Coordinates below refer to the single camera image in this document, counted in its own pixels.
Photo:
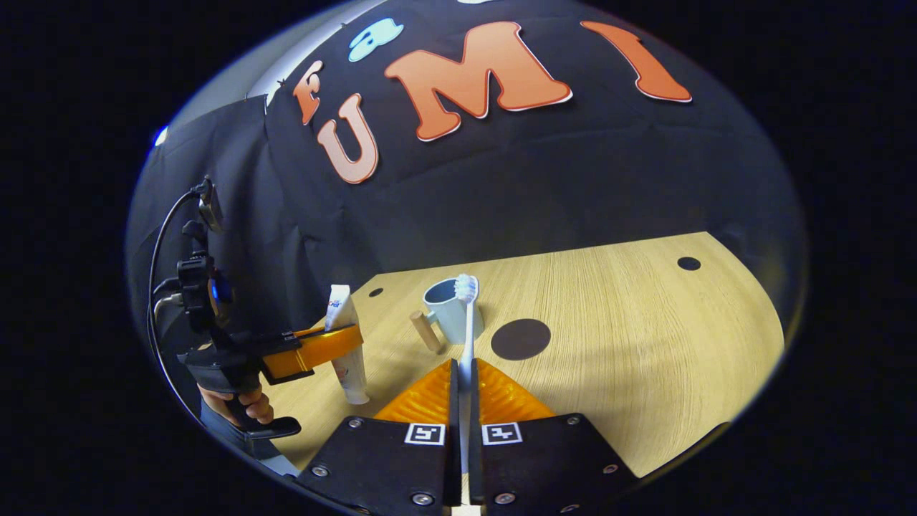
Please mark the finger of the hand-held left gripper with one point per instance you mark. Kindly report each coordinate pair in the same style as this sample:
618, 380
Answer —
315, 351

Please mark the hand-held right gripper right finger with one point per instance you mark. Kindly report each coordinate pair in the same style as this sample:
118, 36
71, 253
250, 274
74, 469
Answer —
476, 469

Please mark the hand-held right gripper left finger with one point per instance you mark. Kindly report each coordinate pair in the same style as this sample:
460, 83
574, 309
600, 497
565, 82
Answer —
453, 466

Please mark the white toothpaste tube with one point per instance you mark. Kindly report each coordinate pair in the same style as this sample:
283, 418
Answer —
344, 308

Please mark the dark round coaster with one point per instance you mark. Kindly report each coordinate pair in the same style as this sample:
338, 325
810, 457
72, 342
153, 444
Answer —
521, 339

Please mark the white toothbrush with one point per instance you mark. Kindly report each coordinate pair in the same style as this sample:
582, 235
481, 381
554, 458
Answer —
467, 315

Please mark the ceiling light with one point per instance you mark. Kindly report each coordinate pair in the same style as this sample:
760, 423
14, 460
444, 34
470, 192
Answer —
160, 136

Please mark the black backdrop cloth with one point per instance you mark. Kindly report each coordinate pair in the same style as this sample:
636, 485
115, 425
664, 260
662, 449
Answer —
573, 179

